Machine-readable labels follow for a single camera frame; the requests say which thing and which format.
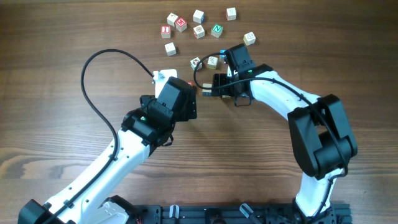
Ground violin picture white block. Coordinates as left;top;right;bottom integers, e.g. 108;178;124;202
207;56;218;70

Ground soccer ball picture block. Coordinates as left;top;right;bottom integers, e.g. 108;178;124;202
190;57;203;70

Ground white red sided block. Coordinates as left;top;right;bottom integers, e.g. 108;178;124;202
165;42;177;56

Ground blue letter X block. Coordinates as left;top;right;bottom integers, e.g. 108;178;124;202
220;49;226;63

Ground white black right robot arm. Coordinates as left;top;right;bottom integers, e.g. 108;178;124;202
213;44;358;222

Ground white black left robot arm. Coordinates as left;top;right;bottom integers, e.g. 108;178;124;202
18;77;197;223

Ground yarn ball white block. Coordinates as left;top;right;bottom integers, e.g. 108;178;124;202
243;32;256;45

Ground green letter N block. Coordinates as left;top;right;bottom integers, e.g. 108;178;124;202
211;24;223;38

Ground shell picture white block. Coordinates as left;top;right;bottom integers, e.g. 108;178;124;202
193;25;205;39

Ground red letter I block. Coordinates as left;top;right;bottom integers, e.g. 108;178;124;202
160;26;171;39

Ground far white number block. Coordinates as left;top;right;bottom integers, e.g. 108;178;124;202
226;7;237;21

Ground red letter M block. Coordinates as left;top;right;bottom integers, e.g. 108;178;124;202
175;17;187;32

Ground blue sided white block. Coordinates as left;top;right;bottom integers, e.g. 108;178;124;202
193;9;205;24

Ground plain white corner block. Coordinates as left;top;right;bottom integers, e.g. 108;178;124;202
167;12;178;27

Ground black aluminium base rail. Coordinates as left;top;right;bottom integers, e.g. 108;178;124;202
127;203;353;224

